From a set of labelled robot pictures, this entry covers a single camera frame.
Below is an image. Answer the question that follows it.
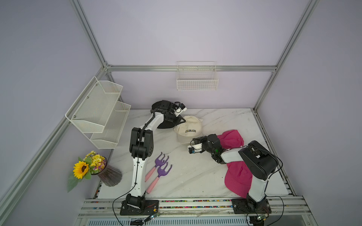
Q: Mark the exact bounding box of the purple pink garden fork upper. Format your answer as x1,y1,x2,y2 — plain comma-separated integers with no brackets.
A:
145,152,169,182

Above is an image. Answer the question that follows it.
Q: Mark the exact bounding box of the cream Colorado cap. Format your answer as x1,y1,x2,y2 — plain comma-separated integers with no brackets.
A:
173,116,203,144

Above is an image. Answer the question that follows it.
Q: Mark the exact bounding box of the dark glass flower vase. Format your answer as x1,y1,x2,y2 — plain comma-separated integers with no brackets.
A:
97,165,123,187

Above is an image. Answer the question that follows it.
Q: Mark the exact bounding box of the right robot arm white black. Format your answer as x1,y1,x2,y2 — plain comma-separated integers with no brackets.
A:
188,131,278,205

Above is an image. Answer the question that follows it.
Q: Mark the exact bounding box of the white wire wall basket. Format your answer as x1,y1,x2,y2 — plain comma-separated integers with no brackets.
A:
176,61,219,91

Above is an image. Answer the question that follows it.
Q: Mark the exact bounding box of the white two-tier mesh shelf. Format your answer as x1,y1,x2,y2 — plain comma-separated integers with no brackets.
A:
65,77,131,149

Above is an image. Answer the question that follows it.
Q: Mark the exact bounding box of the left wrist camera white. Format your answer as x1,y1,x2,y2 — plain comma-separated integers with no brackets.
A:
174,102,187,116

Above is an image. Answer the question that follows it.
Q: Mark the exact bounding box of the sunflower bouquet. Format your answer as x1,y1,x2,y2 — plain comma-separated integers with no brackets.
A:
67,151,107,193

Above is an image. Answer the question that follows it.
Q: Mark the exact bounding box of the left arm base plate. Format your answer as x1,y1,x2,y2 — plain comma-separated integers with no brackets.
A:
120,196,159,216

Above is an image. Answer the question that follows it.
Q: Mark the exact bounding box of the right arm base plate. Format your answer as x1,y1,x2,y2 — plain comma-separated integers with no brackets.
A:
232,197,271,214

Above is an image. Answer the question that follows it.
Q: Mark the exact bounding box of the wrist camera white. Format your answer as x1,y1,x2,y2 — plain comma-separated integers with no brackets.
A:
174,102,187,116
188,143,203,154

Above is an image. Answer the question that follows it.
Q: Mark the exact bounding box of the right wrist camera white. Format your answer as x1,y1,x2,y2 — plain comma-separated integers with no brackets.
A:
188,143,203,154

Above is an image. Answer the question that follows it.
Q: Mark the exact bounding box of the pink cap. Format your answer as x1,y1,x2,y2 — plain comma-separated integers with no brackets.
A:
224,162,253,198
217,130,244,149

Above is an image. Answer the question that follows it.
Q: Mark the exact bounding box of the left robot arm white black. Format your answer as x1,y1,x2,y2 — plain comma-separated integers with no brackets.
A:
125,100,187,209

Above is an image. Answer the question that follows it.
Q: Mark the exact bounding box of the aluminium front rail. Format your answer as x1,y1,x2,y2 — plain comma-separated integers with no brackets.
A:
75,195,317,226

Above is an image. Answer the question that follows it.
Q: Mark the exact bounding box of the black cap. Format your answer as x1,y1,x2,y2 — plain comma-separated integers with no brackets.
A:
151,100,187,129

